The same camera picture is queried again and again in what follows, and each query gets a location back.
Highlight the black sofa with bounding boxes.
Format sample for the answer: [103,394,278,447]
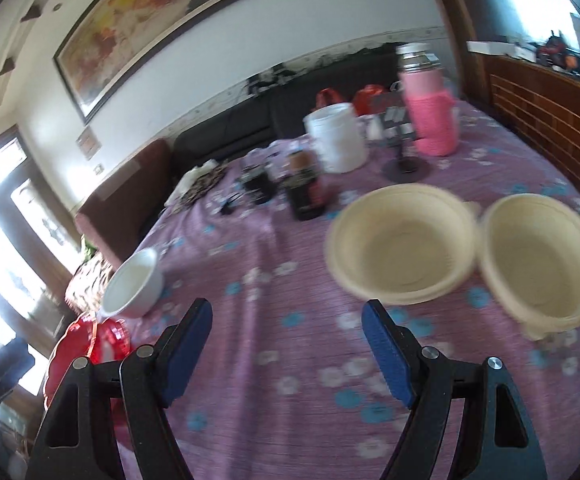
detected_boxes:
[172,42,421,186]

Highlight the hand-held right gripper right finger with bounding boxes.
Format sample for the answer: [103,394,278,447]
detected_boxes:
[361,299,548,480]

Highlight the black phone stand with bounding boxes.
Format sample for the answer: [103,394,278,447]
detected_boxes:
[370,95,433,184]

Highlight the patterned seat cushion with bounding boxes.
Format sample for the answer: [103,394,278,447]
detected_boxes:
[67,255,116,311]

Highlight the wooden glass door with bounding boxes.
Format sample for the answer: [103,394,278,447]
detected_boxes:
[0,127,86,411]

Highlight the red black toy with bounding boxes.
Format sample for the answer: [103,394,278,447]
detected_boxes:
[535,32,580,68]

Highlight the small black motor device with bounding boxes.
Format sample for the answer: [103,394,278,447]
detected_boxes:
[240,162,278,206]

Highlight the white plastic jar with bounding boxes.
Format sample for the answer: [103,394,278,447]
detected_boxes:
[303,102,368,175]

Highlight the brown armchair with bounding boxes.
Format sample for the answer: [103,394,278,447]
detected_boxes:
[74,138,173,266]

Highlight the small wall plaque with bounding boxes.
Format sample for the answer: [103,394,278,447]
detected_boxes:
[76,127,102,161]

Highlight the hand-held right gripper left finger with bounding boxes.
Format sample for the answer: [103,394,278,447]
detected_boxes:
[25,298,214,480]

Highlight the framed wall painting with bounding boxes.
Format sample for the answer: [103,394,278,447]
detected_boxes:
[52,0,250,126]

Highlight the leopard print cloth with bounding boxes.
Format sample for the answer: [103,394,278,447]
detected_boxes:
[180,162,231,206]

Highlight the purple floral tablecloth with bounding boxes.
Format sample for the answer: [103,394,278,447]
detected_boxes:
[65,100,580,480]

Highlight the dark bottle with brown cap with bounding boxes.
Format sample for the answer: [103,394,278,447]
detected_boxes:
[286,149,330,222]

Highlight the pink sleeved bottle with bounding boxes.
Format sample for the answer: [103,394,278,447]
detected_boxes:
[395,42,461,157]

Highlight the cream ribbed bowl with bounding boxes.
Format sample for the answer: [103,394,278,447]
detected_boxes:
[325,183,481,306]
[477,193,580,341]

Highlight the wooden slatted furniture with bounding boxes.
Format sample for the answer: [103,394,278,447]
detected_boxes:
[462,40,580,221]

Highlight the white ceramic bowl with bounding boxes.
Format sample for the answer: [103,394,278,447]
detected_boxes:
[100,248,166,318]

